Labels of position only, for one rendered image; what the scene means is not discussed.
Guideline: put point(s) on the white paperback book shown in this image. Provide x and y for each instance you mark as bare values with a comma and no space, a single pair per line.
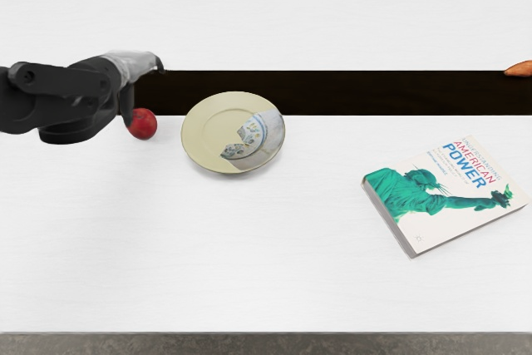
449,201

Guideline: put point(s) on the orange fruit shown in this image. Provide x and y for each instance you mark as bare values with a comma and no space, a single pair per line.
520,68

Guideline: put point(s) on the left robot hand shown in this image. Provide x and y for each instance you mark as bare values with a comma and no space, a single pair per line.
129,64

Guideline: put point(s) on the red apple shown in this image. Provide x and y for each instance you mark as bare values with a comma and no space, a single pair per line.
143,123

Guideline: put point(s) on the cream patterned plate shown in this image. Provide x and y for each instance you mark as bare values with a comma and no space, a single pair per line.
220,139

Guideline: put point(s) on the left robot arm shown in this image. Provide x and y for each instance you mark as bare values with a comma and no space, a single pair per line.
58,93

